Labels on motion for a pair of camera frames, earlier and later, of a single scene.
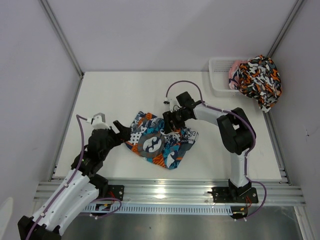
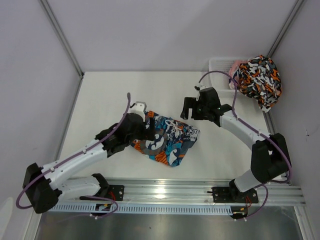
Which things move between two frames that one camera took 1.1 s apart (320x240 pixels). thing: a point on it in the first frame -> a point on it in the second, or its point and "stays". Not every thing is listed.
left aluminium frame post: [62, 35] stays
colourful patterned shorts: [149, 139] stays
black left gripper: [124, 135] -> [147, 134]
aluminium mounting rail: [269, 193] stays
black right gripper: [169, 116] -> [191, 103]
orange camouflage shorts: [258, 77] stays
